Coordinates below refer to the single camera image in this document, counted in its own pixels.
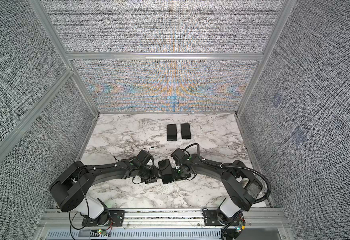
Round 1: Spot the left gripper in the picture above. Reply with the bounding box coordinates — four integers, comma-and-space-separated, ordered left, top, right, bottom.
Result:
138, 165, 165, 184

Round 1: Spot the black phone case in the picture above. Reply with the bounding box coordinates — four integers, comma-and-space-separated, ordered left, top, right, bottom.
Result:
158, 159, 175, 185
167, 124, 177, 142

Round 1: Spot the light blue phone case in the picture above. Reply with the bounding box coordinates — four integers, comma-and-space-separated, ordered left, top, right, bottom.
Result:
180, 123, 191, 140

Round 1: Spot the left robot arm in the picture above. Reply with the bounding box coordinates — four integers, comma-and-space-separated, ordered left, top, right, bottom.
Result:
49, 159, 161, 226

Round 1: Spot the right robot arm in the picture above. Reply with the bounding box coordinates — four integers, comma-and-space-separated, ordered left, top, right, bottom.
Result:
171, 151, 263, 225

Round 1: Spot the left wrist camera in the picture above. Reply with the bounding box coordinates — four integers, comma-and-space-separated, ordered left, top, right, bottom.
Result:
133, 150, 155, 167

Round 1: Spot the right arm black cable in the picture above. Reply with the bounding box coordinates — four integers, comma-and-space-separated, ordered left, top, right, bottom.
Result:
183, 143, 272, 240

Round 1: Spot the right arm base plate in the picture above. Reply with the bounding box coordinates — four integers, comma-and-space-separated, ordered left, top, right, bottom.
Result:
201, 208, 245, 226

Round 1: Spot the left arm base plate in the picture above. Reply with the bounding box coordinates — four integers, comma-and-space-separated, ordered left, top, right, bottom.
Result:
82, 210, 126, 227

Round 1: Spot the aluminium front rail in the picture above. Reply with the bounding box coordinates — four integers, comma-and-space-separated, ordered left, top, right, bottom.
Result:
34, 208, 295, 240

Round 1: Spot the aluminium frame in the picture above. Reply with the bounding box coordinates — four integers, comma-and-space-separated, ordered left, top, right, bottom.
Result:
0, 1, 288, 209

